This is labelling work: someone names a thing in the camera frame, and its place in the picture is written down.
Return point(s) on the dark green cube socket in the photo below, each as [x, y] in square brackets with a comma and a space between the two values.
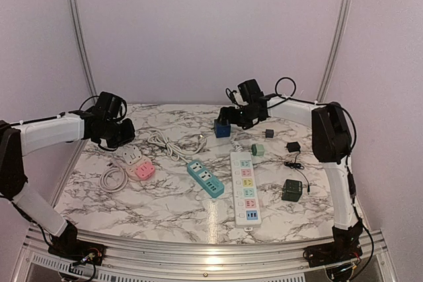
[292, 190]

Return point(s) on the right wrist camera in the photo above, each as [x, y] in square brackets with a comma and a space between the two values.
[247, 92]

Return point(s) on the front aluminium rail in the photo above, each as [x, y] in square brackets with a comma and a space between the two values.
[129, 259]

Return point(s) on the aluminium frame post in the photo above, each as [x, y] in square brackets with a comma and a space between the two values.
[76, 23]
[340, 27]

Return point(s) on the left aluminium frame post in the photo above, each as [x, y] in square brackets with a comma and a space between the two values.
[76, 23]

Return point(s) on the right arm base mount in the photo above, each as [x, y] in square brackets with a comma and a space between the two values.
[326, 254]

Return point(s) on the teal power strip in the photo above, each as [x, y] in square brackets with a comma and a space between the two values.
[205, 178]

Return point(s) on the blue cube socket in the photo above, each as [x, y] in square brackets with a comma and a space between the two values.
[221, 130]

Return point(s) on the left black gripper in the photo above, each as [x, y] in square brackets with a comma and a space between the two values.
[129, 135]

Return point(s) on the light green USB adapter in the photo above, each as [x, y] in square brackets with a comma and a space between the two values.
[257, 150]

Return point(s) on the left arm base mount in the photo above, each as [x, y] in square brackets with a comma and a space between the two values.
[80, 250]

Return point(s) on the white plug adapter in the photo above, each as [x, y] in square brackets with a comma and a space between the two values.
[131, 155]

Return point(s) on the pink round power strip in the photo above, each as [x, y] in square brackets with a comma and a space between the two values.
[141, 171]

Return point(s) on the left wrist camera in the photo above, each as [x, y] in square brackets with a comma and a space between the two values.
[110, 107]

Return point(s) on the white long power strip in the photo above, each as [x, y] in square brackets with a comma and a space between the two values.
[245, 194]

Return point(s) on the right aluminium frame post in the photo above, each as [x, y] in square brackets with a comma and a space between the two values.
[340, 27]

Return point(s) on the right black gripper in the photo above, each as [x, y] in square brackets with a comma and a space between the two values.
[231, 119]

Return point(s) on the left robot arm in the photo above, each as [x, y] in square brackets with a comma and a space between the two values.
[21, 139]

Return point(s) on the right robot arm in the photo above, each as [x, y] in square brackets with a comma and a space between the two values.
[332, 144]

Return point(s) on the black power adapter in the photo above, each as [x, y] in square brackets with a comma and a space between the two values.
[293, 147]

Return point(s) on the dark grey USB charger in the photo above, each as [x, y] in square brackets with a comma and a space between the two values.
[269, 133]

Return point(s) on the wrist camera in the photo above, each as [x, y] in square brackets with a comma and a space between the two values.
[247, 92]
[110, 107]

